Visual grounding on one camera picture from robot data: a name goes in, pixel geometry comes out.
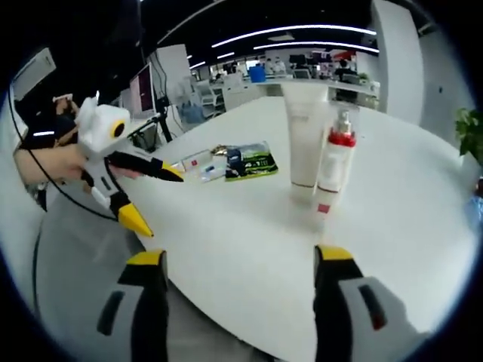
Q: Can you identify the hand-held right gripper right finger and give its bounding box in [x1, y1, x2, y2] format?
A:
[313, 244, 431, 362]

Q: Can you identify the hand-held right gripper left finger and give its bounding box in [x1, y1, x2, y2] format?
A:
[86, 248, 170, 362]

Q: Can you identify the clear red-mark skincare sachet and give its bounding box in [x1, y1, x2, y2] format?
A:
[169, 150, 207, 178]

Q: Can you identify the clear blue-label skincare sachet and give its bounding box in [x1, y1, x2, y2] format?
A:
[195, 154, 229, 184]

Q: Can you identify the white and green snack bag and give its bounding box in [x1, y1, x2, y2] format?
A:
[239, 141, 280, 181]

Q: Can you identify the white skincare tube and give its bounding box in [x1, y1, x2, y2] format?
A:
[281, 82, 330, 204]

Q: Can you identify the white red-collar pump bottle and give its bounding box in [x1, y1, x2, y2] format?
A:
[325, 109, 358, 193]

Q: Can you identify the person's left hand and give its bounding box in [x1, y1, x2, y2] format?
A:
[48, 145, 91, 182]

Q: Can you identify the black tripod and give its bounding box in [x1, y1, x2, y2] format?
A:
[149, 97, 174, 144]

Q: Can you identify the monitor with pink screen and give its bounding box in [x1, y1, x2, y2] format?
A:
[130, 62, 155, 116]

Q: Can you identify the white office desk row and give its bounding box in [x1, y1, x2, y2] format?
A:
[222, 75, 378, 110]

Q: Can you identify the long ceiling light strip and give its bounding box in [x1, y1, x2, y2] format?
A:
[253, 40, 380, 54]
[211, 24, 378, 49]

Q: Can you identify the green plant in white pot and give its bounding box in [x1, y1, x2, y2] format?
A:
[454, 107, 483, 167]

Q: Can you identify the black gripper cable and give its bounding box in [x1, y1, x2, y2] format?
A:
[7, 86, 122, 223]

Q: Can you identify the white wall panel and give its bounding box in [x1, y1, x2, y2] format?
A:
[13, 47, 57, 99]

